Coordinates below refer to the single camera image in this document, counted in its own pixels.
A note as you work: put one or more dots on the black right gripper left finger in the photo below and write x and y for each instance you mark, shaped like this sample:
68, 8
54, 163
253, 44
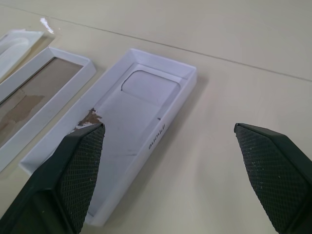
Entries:
73, 170

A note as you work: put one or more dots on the white torn tape scrap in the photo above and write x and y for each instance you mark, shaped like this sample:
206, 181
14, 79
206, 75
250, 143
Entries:
47, 25

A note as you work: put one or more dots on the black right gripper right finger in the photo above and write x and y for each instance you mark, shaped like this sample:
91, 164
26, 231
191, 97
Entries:
273, 165

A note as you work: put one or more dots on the white phone box base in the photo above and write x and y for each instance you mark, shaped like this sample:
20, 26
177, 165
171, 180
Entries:
73, 80

